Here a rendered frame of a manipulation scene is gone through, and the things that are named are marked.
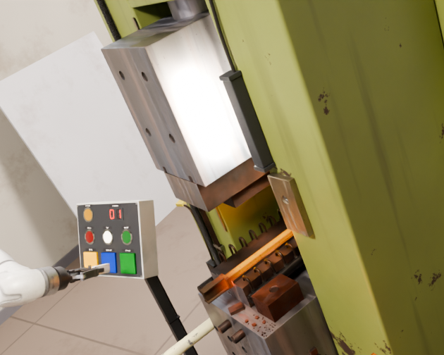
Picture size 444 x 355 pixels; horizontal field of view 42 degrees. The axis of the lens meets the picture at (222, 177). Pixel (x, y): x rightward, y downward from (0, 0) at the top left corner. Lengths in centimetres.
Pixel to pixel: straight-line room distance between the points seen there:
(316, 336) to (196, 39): 93
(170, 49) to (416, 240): 79
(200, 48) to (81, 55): 319
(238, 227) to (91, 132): 262
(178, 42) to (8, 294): 86
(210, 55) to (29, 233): 327
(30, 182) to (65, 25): 128
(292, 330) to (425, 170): 60
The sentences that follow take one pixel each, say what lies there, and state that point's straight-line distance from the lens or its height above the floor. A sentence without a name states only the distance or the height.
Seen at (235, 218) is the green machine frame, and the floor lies 105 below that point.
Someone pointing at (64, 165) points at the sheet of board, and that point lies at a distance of 430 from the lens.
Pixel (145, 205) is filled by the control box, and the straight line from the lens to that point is 209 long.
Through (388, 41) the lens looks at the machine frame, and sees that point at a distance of 139.
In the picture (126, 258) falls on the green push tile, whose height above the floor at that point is 103.
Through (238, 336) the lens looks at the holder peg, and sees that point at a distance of 178.
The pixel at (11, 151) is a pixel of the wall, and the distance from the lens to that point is 450.
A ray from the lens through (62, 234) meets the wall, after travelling 473.
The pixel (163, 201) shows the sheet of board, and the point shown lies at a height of 11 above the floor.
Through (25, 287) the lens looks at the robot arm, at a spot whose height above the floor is 125.
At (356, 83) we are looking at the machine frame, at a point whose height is 155.
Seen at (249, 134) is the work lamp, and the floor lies 149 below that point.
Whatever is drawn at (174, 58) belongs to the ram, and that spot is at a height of 171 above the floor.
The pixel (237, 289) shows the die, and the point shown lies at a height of 97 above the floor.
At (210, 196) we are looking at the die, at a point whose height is 131.
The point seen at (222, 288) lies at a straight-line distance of 180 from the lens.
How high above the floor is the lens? 199
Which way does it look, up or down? 24 degrees down
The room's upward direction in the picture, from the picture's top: 23 degrees counter-clockwise
